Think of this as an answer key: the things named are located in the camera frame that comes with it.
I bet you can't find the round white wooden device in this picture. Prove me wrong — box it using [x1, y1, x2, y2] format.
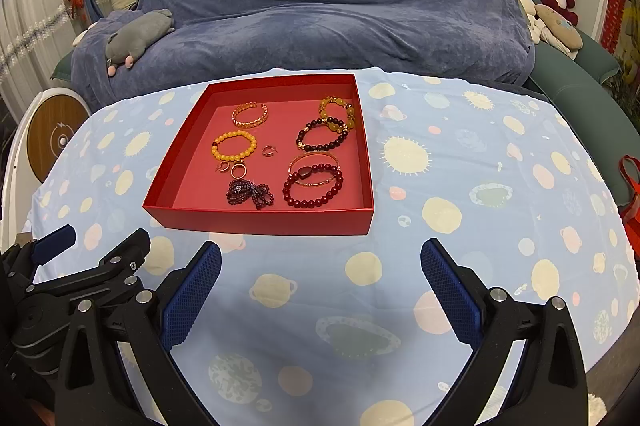
[10, 88, 91, 187]

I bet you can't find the purple bead bracelet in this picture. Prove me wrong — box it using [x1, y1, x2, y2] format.
[226, 176, 275, 211]

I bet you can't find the gold bangle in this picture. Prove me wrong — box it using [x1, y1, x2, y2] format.
[289, 151, 342, 187]

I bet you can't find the white fluffy blanket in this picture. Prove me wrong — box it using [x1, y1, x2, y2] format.
[585, 393, 608, 426]

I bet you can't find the yellow bead bracelet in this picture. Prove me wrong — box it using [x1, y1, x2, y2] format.
[211, 131, 258, 163]

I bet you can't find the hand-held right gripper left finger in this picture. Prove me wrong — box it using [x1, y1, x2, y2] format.
[52, 240, 223, 426]

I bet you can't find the small white plush toy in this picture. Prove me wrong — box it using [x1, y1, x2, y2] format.
[510, 0, 543, 44]

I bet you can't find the gold chain bracelet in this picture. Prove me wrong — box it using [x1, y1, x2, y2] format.
[231, 102, 270, 129]

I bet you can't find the green sofa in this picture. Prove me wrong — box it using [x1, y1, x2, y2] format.
[472, 0, 640, 207]

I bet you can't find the dark red bead bracelet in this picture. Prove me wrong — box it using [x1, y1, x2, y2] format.
[282, 163, 345, 209]

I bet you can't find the planet printed blue cloth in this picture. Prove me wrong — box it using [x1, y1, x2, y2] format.
[30, 67, 640, 426]

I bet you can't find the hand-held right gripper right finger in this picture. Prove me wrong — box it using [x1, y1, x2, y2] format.
[420, 237, 590, 426]

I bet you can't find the amber bead bracelet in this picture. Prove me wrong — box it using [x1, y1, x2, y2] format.
[319, 95, 358, 137]

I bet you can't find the red bag handle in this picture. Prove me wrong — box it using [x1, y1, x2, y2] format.
[617, 156, 640, 257]

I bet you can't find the blue velvet blanket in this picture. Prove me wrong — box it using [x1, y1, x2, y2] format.
[70, 0, 536, 112]

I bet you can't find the red wall banner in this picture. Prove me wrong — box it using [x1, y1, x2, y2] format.
[600, 0, 628, 54]

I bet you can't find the black and gold bead bracelet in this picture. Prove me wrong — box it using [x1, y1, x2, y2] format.
[296, 118, 348, 153]

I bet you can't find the grey plush mouse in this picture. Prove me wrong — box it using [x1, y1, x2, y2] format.
[104, 8, 176, 77]

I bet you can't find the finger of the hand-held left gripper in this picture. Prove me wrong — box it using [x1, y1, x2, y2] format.
[2, 225, 78, 279]
[30, 228, 152, 312]

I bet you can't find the white sheer curtain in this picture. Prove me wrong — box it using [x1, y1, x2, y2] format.
[0, 0, 86, 107]

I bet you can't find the beige round plush cushion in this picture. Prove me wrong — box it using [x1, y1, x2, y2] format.
[534, 3, 585, 52]

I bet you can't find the red cardboard box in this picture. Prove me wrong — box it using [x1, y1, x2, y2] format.
[142, 73, 376, 237]

